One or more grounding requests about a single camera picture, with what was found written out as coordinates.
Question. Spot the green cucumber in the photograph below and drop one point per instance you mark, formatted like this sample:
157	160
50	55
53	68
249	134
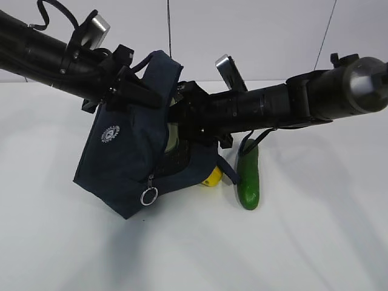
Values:
248	187

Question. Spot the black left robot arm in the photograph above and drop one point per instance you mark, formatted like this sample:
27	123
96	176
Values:
80	67

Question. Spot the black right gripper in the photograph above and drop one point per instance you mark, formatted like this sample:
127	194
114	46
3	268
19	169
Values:
188	115

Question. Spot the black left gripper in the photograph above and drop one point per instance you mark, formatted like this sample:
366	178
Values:
116	86

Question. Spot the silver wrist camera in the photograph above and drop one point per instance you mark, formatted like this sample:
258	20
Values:
91	33
230	74

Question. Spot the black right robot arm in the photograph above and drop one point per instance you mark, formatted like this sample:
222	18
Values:
354	86

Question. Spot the green lidded glass container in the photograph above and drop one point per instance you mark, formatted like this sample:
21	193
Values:
173	137

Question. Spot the navy blue lunch bag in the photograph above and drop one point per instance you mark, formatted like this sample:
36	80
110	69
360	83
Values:
125	162

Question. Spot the yellow lemon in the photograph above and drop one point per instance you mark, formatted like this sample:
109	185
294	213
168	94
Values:
214	178

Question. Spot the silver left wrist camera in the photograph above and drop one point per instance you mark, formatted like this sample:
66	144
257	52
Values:
91	33

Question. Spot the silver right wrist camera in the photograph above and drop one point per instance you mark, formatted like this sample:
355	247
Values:
230	74

